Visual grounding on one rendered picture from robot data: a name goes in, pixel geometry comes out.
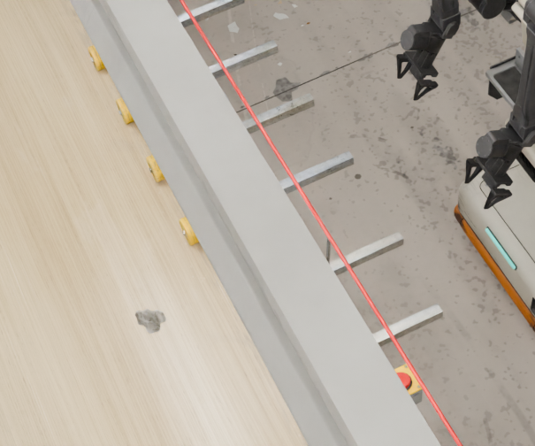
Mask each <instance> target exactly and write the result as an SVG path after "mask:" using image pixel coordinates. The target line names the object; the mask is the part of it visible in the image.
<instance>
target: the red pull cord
mask: <svg viewBox="0 0 535 446"><path fill-rule="evenodd" d="M180 2H181V3H182V5H183V7H184V8H185V10H186V11H187V14H188V15H189V17H190V18H191V20H192V21H193V22H194V24H195V26H196V28H197V29H198V31H199V32H200V34H201V36H202V37H203V39H204V41H205V42H206V43H207V45H208V46H209V48H210V50H211V52H212V53H213V55H214V57H215V58H216V60H217V61H218V63H219V64H220V66H221V67H222V69H223V71H224V72H225V74H226V76H227V78H228V79H229V81H230V82H231V83H232V85H233V87H234V88H235V90H236V92H237V93H238V95H239V96H240V98H241V100H242V102H243V103H244V104H245V106H246V107H247V109H248V111H249V113H250V114H251V116H252V117H253V119H254V121H255V122H256V123H257V125H258V127H259V128H260V130H261V131H262V133H263V135H264V137H265V138H266V140H267V142H268V143H269V144H270V145H271V148H272V149H273V151H274V152H275V154H276V156H277V157H278V159H279V161H280V163H281V164H282V165H283V166H284V168H285V170H286V171H287V173H288V175H289V177H290V178H291V180H292V181H293V183H294V185H295V186H296V187H297V189H298V191H299V192H300V194H301V195H302V198H303V199H304V201H305V202H306V204H307V205H308V206H309V208H310V210H311V212H312V213H313V215H314V216H315V218H316V220H317V222H318V223H319V225H320V226H321V227H322V229H323V230H324V232H325V234H326V236H327V237H328V239H329V241H330V242H331V244H332V246H333V247H334V248H335V250H336V251H337V253H338V255H339V256H340V258H341V260H342V262H343V263H344V265H345V266H346V268H347V269H348V271H349V272H350V274H351V276H352V277H353V279H354V280H355V283H356V284H357V286H358V287H359V289H360V290H361V291H362V293H363V295H364V297H365V298H366V300H367V301H368V303H369V305H370V306H371V308H372V310H373V311H374V312H375V314H376V315H377V317H378V319H379V321H380V322H381V324H382V326H383V327H384V329H385V330H386V332H387V333H388V335H389V336H390V338H391V340H392V341H393V343H394V345H395V347H396V348H397V350H398V351H399V352H400V354H401V356H402V357H403V359H404V361H405V362H406V364H407V365H408V367H409V369H410V371H411V372H412V373H413V375H414V376H415V378H416V379H417V382H418V383H419V385H420V386H421V388H422V389H423V391H424V392H425V394H426V395H427V397H428V399H429V400H430V402H431V403H432V406H433V407H434V409H435V410H436V412H437V413H438V414H439V416H440V418H441V420H442V421H443V423H444V424H445V426H446V428H447V430H448V431H449V433H450V434H451V435H452V437H453V438H454V440H455V442H456V444H457V445H458V446H463V445H462V443H461V442H460V440H459V438H458V437H457V435H456V434H455V432H454V430H453V428H452V427H451V426H450V425H449V423H448V421H447V419H446V418H445V416H444V414H443V413H442V411H441V410H440V408H439V406H438V405H437V404H436V402H435V401H434V399H433V397H432V395H431V394H430V392H429V390H428V389H427V387H426V386H425V385H424V383H423V381H422V380H421V378H420V376H419V375H418V373H417V371H416V370H415V368H414V366H413V365H412V364H411V363H410V361H409V359H408V357H407V356H406V354H405V352H404V351H403V349H402V348H401V345H400V344H399V343H398V342H397V340H396V339H395V337H394V335H393V333H392V332H391V330H390V328H389V327H388V325H387V324H386V322H385V321H384V319H383V318H382V316H381V314H380V313H379V311H378V309H377V308H376V306H375V304H374V303H373V302H372V301H371V298H370V297H369V295H368V294H367V292H366V290H365V289H364V287H363V285H362V283H361V282H360V281H359V280H358V278H357V277H356V275H355V273H354V271H353V270H352V268H351V266H350V265H349V263H348V261H347V260H346V259H345V257H344V256H343V254H342V252H341V251H340V249H339V247H338V245H337V244H336V242H335V241H334V240H333V238H332V236H331V235H330V233H329V232H328V230H327V228H326V227H325V225H324V223H323V221H322V220H321V219H320V218H319V216H318V214H317V212H316V211H315V209H314V208H313V206H312V204H311V203H310V201H309V199H308V198H307V197H306V195H305V194H304V192H303V190H302V188H301V187H300V185H299V183H298V182H297V180H296V179H295V177H294V176H293V174H292V173H291V171H290V170H289V168H288V166H287V164H286V163H285V161H284V159H283V158H282V157H281V156H280V154H279V152H278V150H277V149H276V147H275V146H274V144H273V142H272V141H271V139H270V137H269V135H267V133H266V132H265V130H264V128H263V126H262V125H261V123H260V121H259V120H258V118H257V117H256V115H255V114H254V112H253V111H252V109H251V108H250V106H249V104H248V102H247V101H246V99H245V97H244V96H243V94H242V93H241V91H240V90H239V88H238V87H237V85H236V83H235V82H234V80H233V78H232V77H231V75H230V73H229V72H228V71H227V70H226V68H225V66H224V64H223V63H222V61H221V59H220V58H219V56H218V54H217V52H216V51H215V50H214V49H213V47H212V46H211V44H210V42H209V40H208V39H207V37H206V35H205V34H204V32H203V31H202V29H201V28H200V26H199V25H198V23H197V21H196V20H195V18H194V16H193V15H192V13H191V11H190V10H189V9H188V8H187V5H186V4H185V2H184V1H183V0H180Z"/></svg>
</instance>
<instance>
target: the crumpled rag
mask: <svg viewBox="0 0 535 446"><path fill-rule="evenodd" d="M135 317H136V318H137V321H138V325H142V326H145V327H146V330H147V332H149V333H150V334H152V333H155V332H158V331H159V330H160V323H161V322H165V321H166V317H165V315H164V313H163V312H162V311H159V310H155V311H151V310H149V309H146V310H144V311H136V313H135Z"/></svg>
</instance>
